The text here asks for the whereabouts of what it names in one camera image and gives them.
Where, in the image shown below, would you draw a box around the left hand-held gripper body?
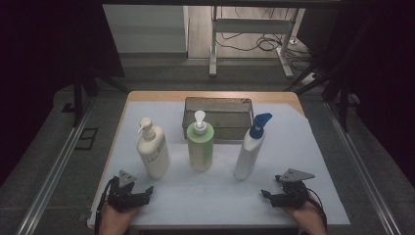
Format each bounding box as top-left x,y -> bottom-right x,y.
107,169 -> 148,213

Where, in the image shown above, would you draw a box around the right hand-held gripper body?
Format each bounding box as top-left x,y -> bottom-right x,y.
271,167 -> 316,210

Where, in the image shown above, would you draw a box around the cream pump bottle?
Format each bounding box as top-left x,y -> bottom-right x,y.
136,117 -> 171,180

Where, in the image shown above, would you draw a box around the white bottle with blue pump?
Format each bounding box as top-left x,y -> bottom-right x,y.
233,113 -> 273,181

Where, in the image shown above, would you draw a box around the green pump bottle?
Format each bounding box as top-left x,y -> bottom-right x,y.
186,110 -> 215,173

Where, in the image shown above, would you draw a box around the metal mesh basket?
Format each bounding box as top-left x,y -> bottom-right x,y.
181,96 -> 255,141

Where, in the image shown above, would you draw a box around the person's right hand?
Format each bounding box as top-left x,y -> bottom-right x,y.
282,199 -> 328,235

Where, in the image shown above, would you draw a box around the pale blue table mat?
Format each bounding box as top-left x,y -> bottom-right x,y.
88,101 -> 351,227

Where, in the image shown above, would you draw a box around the black metal stand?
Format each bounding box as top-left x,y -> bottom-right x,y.
61,65 -> 129,128
283,16 -> 361,133

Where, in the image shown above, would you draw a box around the white power strip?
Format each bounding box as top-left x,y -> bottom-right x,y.
300,71 -> 319,87

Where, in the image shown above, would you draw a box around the dark curtain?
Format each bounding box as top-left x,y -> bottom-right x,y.
297,0 -> 415,189
0,0 -> 125,187

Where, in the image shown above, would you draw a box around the white cabinet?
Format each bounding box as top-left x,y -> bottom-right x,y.
102,4 -> 190,55

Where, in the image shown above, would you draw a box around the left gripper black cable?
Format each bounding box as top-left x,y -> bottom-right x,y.
93,177 -> 115,235

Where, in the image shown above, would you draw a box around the aluminium floor rail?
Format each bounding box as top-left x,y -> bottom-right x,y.
325,101 -> 403,235
15,97 -> 96,235

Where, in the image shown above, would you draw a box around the black floor cables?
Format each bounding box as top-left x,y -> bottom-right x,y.
216,7 -> 312,71

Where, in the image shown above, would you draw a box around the white desk frame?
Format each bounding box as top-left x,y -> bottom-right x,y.
208,5 -> 300,79

